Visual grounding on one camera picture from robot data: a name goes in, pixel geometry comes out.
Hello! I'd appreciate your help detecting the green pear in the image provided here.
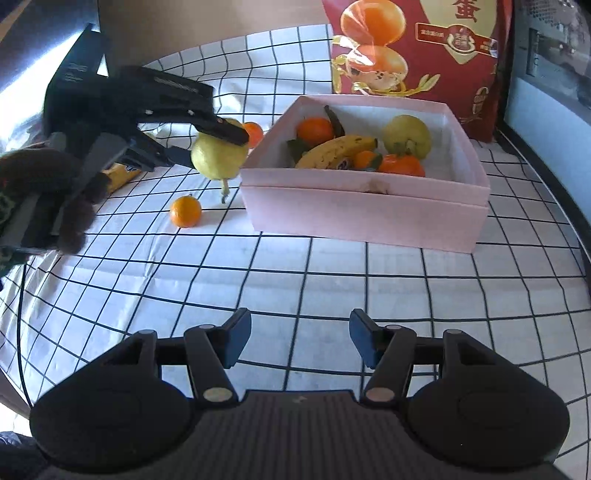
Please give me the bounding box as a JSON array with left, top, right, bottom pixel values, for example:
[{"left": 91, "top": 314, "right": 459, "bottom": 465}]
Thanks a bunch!
[
  {"left": 191, "top": 117, "right": 250, "bottom": 204},
  {"left": 382, "top": 114, "right": 432, "bottom": 160}
]

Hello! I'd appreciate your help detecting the brown spotted yellow banana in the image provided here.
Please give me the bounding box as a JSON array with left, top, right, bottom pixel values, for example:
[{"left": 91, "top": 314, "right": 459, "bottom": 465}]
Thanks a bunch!
[{"left": 294, "top": 134, "right": 379, "bottom": 171}]

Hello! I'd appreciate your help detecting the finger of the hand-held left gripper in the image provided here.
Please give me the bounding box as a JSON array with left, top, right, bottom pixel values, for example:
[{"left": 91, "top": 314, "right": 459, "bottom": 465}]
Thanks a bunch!
[
  {"left": 122, "top": 66, "right": 251, "bottom": 147},
  {"left": 122, "top": 130, "right": 195, "bottom": 171}
]

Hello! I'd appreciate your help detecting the thin black cable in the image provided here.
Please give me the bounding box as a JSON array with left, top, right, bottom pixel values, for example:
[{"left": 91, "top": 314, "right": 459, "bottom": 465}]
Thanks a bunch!
[{"left": 16, "top": 251, "right": 36, "bottom": 409}]

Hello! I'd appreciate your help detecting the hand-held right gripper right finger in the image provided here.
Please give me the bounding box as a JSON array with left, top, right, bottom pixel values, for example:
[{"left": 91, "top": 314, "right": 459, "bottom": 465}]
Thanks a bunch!
[{"left": 348, "top": 308, "right": 503, "bottom": 409}]

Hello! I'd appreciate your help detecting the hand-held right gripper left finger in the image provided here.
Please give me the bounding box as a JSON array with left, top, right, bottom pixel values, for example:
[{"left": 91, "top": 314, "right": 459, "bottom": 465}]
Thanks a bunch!
[{"left": 96, "top": 308, "right": 253, "bottom": 408}]

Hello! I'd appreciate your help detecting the person's left hand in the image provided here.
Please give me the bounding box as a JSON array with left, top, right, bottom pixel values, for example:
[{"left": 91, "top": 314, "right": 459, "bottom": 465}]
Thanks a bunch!
[{"left": 0, "top": 147, "right": 110, "bottom": 254}]

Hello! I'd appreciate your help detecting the black flat monitor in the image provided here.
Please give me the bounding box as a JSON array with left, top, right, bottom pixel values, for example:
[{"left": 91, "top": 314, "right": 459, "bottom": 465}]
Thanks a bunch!
[{"left": 0, "top": 0, "right": 100, "bottom": 148}]

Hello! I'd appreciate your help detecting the yellow banana with sticker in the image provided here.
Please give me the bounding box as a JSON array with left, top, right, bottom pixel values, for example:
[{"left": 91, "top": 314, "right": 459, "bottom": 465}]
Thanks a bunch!
[{"left": 99, "top": 164, "right": 144, "bottom": 192}]

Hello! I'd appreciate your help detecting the black computer case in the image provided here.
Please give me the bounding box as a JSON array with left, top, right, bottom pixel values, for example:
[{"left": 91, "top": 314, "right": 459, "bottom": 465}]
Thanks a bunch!
[{"left": 501, "top": 0, "right": 591, "bottom": 139}]

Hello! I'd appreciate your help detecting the red printed snack bag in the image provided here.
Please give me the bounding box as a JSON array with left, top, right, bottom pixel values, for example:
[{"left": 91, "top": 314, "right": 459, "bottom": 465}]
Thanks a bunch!
[{"left": 322, "top": 0, "right": 513, "bottom": 143}]

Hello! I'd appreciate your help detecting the white black-grid tablecloth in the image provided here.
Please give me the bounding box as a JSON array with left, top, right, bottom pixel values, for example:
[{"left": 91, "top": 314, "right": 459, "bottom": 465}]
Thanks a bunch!
[{"left": 0, "top": 25, "right": 591, "bottom": 480}]

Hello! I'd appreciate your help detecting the pink cardboard box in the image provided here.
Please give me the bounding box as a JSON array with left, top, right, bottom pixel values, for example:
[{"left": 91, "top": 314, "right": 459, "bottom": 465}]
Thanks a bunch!
[{"left": 240, "top": 95, "right": 491, "bottom": 254}]

